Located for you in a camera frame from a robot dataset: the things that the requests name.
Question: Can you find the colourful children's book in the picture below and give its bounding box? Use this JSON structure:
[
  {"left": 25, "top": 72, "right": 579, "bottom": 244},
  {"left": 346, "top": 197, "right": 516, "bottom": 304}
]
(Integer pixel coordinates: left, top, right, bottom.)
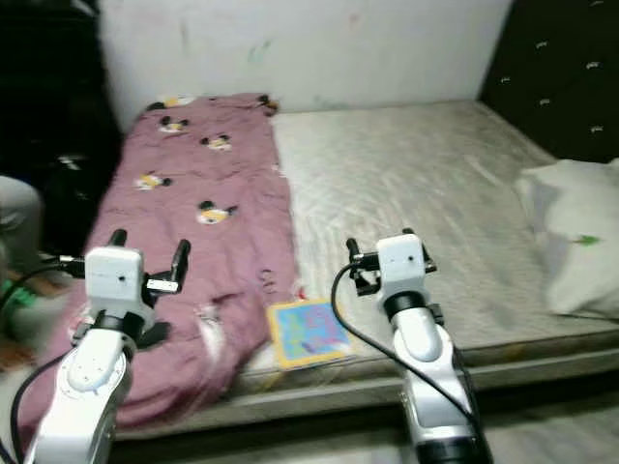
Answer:
[{"left": 266, "top": 298, "right": 354, "bottom": 370}]

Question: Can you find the white pillow with tree print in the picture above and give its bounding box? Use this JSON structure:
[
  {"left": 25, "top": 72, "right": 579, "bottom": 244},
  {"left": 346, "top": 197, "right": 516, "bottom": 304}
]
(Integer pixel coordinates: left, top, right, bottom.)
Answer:
[{"left": 515, "top": 159, "right": 619, "bottom": 320}]

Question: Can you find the grey quilted mattress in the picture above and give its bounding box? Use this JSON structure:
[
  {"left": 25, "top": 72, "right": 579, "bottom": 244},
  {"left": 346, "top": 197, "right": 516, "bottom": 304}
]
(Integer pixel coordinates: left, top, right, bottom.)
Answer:
[{"left": 145, "top": 100, "right": 619, "bottom": 417}]

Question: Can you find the pink cartoon mouse blanket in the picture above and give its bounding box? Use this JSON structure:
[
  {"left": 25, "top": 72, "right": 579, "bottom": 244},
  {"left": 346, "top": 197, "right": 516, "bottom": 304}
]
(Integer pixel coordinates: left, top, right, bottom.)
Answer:
[{"left": 15, "top": 94, "right": 301, "bottom": 455}]

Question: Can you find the barefoot person in grey trousers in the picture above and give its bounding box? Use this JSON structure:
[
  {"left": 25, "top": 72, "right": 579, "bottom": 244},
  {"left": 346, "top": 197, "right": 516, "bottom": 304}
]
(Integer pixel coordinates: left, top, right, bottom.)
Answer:
[{"left": 0, "top": 174, "right": 44, "bottom": 281}]

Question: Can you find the dark bed base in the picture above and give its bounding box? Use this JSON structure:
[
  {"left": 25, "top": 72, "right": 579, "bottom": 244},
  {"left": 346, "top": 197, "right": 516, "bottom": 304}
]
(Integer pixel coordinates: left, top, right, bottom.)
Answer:
[{"left": 135, "top": 362, "right": 619, "bottom": 450}]

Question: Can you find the dark tufted headboard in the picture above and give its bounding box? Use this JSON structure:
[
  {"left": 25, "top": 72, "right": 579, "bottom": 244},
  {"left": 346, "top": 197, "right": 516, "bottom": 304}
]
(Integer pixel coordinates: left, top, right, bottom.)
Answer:
[{"left": 479, "top": 0, "right": 619, "bottom": 165}]

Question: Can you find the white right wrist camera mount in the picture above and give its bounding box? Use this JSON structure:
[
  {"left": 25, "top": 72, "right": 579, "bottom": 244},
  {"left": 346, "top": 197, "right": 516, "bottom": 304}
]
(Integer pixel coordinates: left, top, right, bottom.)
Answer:
[{"left": 377, "top": 232, "right": 428, "bottom": 296}]

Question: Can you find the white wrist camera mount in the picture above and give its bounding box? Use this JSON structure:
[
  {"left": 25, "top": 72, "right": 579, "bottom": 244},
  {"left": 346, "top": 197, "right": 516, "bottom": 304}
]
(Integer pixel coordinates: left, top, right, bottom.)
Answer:
[
  {"left": 85, "top": 246, "right": 148, "bottom": 315},
  {"left": 377, "top": 232, "right": 428, "bottom": 296}
]

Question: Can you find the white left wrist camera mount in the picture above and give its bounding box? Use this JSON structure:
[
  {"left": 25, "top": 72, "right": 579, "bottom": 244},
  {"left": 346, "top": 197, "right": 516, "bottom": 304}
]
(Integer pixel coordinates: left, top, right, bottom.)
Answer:
[{"left": 85, "top": 246, "right": 148, "bottom": 315}]

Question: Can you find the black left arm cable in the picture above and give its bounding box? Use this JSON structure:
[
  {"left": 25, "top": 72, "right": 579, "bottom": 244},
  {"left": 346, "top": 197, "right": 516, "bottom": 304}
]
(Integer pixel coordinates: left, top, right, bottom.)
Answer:
[{"left": 8, "top": 256, "right": 93, "bottom": 463}]

